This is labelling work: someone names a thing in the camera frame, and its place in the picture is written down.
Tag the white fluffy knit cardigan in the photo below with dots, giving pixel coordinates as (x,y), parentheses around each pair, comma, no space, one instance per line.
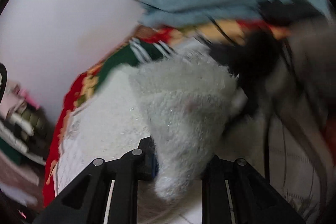
(181,101)

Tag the folded dark green garment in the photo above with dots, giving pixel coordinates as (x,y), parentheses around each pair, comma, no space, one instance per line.
(135,53)

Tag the clothes rack with garments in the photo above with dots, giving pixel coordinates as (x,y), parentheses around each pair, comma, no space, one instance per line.
(25,144)

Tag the white grid floral mat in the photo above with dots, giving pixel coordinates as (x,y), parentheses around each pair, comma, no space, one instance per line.
(293,154)

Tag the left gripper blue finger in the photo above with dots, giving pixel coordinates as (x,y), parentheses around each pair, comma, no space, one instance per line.
(149,166)

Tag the red floral bed blanket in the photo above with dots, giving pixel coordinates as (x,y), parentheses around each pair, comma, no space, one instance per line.
(83,88)

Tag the black shiny plastic bag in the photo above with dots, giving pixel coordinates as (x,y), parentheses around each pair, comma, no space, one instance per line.
(281,14)

